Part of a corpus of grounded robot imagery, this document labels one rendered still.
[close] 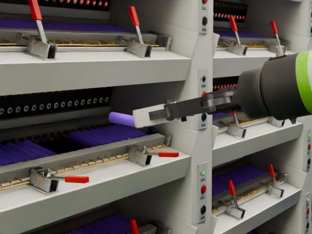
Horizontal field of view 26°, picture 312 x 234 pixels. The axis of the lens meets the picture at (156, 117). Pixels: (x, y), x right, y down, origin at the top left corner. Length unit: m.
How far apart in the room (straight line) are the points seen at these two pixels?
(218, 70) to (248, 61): 0.15
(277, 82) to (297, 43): 1.02
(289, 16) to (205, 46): 0.65
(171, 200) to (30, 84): 0.54
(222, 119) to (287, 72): 0.68
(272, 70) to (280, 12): 1.04
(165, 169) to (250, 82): 0.34
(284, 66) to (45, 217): 0.41
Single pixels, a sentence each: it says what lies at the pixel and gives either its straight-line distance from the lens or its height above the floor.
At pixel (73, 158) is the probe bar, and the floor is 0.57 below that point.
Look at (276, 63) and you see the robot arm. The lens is 0.99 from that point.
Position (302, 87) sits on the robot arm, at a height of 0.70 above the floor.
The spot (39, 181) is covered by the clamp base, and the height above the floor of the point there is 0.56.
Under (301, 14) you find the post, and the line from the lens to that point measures 1.99.
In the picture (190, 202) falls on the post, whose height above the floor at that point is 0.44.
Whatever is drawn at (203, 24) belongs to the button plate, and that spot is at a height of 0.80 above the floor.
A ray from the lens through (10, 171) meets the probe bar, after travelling 0.99.
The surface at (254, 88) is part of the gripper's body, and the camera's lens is 0.99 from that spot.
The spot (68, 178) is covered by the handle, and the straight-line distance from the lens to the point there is 0.97.
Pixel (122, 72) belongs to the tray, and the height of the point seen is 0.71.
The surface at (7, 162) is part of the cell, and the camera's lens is 1.03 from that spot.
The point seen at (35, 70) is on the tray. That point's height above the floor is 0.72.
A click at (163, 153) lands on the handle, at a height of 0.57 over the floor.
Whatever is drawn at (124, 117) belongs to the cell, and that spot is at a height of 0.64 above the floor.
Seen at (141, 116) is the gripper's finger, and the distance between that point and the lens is 1.11.
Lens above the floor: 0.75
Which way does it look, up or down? 6 degrees down
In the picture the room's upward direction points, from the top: straight up
